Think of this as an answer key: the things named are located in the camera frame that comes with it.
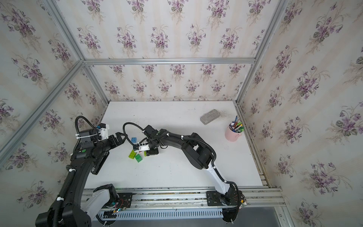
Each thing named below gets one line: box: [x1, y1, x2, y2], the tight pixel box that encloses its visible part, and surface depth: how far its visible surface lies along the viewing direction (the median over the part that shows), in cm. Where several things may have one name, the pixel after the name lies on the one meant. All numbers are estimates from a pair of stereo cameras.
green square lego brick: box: [134, 153, 143, 163], surface depth 88 cm
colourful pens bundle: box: [228, 115, 245, 133], surface depth 94 cm
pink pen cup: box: [224, 122, 244, 142], surface depth 92 cm
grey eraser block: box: [199, 108, 220, 126], surface depth 110 cm
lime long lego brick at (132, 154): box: [128, 149, 137, 160], surface depth 90 cm
